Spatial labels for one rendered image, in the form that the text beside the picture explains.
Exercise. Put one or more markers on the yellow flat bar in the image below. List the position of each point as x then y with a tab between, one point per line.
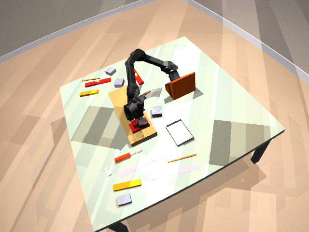
87	93
127	185

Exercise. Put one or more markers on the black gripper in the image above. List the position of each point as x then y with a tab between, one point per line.
142	122

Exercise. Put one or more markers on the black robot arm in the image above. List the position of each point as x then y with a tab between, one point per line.
134	102

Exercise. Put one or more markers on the tan wooden floor panel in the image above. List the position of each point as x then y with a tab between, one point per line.
119	99

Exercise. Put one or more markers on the white shallow tray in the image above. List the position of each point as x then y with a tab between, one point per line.
179	132

